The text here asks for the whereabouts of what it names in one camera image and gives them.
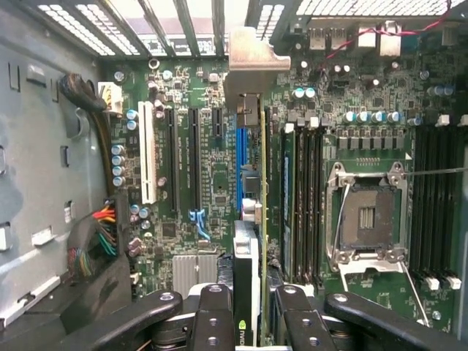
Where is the white power connector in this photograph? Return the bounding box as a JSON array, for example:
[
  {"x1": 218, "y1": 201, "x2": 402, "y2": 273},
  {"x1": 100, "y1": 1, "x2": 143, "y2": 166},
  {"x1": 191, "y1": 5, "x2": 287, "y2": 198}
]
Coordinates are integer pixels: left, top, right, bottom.
[{"x1": 97, "y1": 81, "x2": 124, "y2": 117}]

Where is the blue expansion slot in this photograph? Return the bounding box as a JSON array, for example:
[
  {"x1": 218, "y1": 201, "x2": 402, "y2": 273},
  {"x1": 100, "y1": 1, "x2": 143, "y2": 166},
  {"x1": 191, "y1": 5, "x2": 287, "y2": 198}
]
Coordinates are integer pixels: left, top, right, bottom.
[{"x1": 235, "y1": 127, "x2": 250, "y2": 221}]

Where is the white expansion slot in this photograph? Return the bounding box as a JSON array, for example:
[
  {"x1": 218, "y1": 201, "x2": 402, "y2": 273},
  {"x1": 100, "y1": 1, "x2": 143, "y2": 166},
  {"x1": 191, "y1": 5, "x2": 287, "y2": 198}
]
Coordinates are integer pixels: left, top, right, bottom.
[{"x1": 137, "y1": 100, "x2": 159, "y2": 205}]

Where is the long black expansion slot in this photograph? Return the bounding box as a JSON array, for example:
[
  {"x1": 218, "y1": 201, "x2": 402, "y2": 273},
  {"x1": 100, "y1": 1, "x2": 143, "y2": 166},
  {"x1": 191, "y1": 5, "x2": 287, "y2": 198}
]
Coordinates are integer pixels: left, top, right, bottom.
[
  {"x1": 187, "y1": 107, "x2": 203, "y2": 214},
  {"x1": 166, "y1": 107, "x2": 181, "y2": 215}
]

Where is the short black expansion slot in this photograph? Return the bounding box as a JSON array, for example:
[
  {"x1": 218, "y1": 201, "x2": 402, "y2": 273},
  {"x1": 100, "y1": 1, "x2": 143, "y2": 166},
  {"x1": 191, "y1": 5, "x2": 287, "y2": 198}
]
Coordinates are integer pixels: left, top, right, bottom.
[{"x1": 211, "y1": 107, "x2": 224, "y2": 139}]

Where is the CPU socket with metal frame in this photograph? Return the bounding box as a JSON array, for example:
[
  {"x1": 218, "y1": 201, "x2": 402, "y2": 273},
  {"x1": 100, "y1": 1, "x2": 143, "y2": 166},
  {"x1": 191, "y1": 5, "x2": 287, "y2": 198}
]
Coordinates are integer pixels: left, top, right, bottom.
[{"x1": 324, "y1": 160, "x2": 411, "y2": 274}]

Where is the silver rear port block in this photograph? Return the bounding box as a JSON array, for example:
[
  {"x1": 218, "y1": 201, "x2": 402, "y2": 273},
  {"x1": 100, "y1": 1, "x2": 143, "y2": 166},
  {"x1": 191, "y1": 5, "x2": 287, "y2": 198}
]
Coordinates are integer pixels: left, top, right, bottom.
[{"x1": 308, "y1": 20, "x2": 403, "y2": 58}]

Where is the black RAM slot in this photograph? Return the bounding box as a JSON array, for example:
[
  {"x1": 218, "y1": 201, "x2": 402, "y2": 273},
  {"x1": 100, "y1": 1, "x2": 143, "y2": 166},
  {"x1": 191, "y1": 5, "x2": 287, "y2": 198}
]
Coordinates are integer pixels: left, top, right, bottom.
[
  {"x1": 420, "y1": 115, "x2": 439, "y2": 292},
  {"x1": 434, "y1": 115, "x2": 450, "y2": 279},
  {"x1": 409, "y1": 124, "x2": 422, "y2": 273},
  {"x1": 303, "y1": 117, "x2": 314, "y2": 285},
  {"x1": 313, "y1": 117, "x2": 325, "y2": 287},
  {"x1": 295, "y1": 117, "x2": 305, "y2": 284},
  {"x1": 448, "y1": 115, "x2": 467, "y2": 290}
]

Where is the red and black wire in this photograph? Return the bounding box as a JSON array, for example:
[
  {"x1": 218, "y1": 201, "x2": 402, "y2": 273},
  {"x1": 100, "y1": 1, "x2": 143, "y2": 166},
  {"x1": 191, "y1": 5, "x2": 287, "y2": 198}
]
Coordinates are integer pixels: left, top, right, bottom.
[{"x1": 318, "y1": 0, "x2": 455, "y2": 85}]

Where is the grey metal PC case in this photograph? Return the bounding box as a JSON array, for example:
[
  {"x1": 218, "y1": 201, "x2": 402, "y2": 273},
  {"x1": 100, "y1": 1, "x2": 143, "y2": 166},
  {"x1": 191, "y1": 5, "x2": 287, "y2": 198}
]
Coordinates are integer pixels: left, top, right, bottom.
[{"x1": 0, "y1": 0, "x2": 468, "y2": 351}]

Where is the silver chipset heatsink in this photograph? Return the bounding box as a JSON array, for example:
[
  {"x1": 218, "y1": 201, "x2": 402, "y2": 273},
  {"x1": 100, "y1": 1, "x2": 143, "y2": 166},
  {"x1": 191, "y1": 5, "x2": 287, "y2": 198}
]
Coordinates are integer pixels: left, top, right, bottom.
[{"x1": 171, "y1": 254, "x2": 220, "y2": 295}]

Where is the green motherboard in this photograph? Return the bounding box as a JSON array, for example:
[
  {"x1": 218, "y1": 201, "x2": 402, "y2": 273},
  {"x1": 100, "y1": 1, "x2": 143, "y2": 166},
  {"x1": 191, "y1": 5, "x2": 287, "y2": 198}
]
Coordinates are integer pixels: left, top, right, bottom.
[{"x1": 95, "y1": 21, "x2": 468, "y2": 332}]

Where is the silver socket locking lever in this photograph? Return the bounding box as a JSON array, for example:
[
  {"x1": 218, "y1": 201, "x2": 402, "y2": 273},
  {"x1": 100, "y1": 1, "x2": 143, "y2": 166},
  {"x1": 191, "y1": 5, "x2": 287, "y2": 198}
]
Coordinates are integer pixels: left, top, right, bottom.
[
  {"x1": 401, "y1": 166, "x2": 468, "y2": 178},
  {"x1": 399, "y1": 260, "x2": 431, "y2": 328}
]

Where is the black sleeved power cable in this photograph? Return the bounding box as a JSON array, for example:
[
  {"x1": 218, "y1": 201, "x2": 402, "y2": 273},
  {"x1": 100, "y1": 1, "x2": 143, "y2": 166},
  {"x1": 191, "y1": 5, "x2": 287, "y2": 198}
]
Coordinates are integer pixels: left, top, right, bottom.
[{"x1": 59, "y1": 72, "x2": 115, "y2": 197}]

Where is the installed RAM stick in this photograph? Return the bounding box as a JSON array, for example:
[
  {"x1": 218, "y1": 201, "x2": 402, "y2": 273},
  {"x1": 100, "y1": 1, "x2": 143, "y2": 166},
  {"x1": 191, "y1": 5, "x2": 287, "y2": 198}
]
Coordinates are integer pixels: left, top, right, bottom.
[{"x1": 279, "y1": 123, "x2": 297, "y2": 283}]

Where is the multicolour wire bundle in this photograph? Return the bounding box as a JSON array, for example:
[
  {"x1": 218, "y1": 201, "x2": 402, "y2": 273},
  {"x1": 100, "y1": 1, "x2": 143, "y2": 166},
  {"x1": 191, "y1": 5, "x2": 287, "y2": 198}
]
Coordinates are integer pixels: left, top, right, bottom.
[{"x1": 67, "y1": 196, "x2": 129, "y2": 279}]

